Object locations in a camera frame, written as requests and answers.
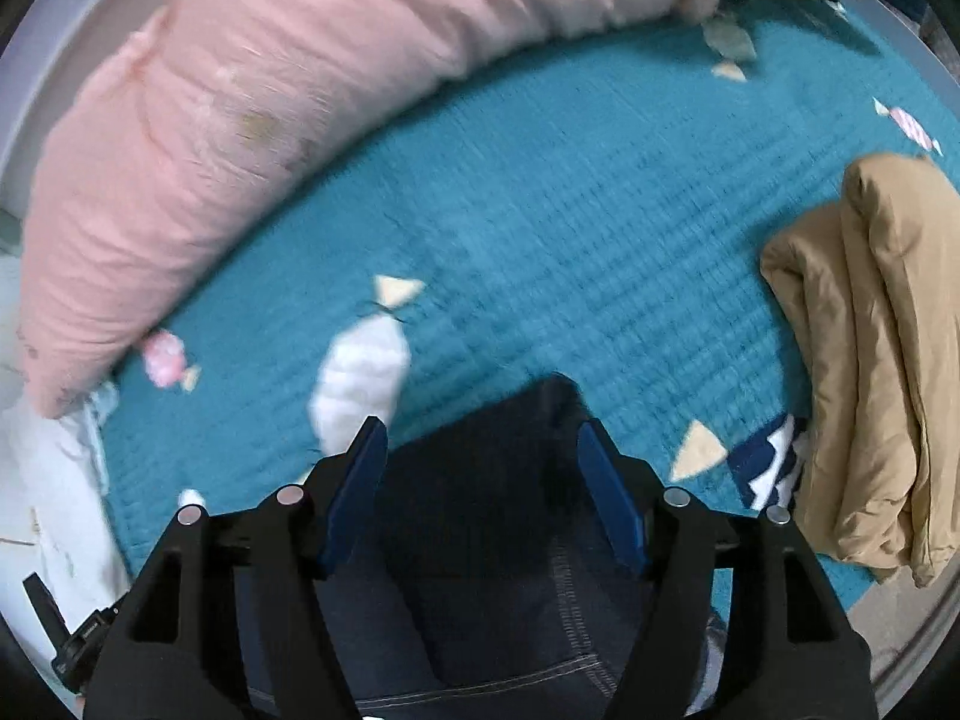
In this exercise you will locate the dark denim garment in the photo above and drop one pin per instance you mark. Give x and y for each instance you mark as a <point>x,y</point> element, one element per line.
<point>480,540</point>

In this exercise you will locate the pink pillow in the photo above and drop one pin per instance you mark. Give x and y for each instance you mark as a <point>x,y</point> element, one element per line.
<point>262,127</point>

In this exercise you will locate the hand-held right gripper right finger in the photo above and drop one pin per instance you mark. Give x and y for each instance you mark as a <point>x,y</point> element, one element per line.
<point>611,495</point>

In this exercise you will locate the white bed frame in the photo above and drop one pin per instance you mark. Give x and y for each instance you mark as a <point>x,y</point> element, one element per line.
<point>885,19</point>

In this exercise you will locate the white bed sheet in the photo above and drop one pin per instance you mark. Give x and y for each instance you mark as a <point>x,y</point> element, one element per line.
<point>60,487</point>

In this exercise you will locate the tan clothes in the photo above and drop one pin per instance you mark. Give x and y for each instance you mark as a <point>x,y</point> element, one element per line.
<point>877,390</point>

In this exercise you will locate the teal quilted blanket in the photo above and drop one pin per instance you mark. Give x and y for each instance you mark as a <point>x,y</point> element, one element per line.
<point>562,240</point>

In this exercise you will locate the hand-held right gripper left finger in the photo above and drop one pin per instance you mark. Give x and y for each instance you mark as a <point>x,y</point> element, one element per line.
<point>352,495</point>

